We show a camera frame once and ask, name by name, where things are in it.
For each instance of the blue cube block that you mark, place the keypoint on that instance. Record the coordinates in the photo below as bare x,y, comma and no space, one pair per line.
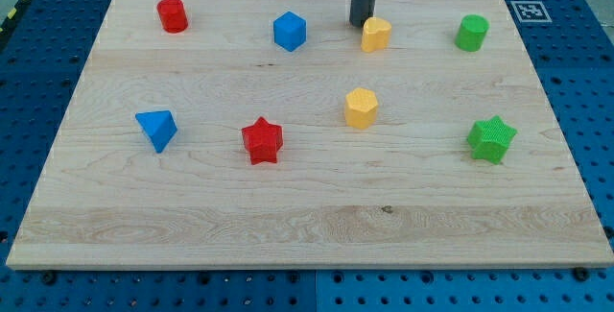
289,31

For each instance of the green cylinder block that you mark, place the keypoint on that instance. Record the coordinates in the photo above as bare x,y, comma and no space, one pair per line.
471,33

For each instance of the red star block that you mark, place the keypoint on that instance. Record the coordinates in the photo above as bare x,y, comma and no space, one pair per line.
262,140

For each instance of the yellow heart block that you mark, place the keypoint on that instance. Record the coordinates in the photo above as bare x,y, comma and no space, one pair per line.
376,34

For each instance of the light wooden board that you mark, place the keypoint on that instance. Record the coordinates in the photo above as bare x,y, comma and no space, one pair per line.
404,193

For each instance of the green star block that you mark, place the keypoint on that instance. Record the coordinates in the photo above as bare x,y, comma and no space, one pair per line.
490,139

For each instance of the yellow hexagon block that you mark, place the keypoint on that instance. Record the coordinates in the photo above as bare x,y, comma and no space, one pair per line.
360,108

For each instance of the blue triangle block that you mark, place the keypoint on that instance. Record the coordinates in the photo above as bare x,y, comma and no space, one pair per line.
159,126

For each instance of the white fiducial marker tag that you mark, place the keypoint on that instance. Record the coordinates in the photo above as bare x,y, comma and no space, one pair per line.
528,11

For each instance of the red cylinder block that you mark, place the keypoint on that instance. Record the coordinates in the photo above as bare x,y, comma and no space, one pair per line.
172,16

